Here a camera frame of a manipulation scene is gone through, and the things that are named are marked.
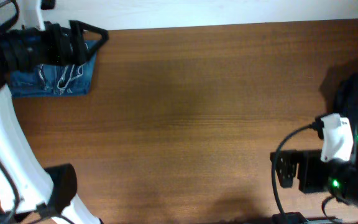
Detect blue denim jeans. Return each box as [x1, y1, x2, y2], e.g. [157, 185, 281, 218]
[9, 54, 96, 98]

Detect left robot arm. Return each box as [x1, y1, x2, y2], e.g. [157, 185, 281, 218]
[0, 1, 109, 223]

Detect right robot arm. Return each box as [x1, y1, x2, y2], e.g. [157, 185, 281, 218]
[270, 73, 358, 223]

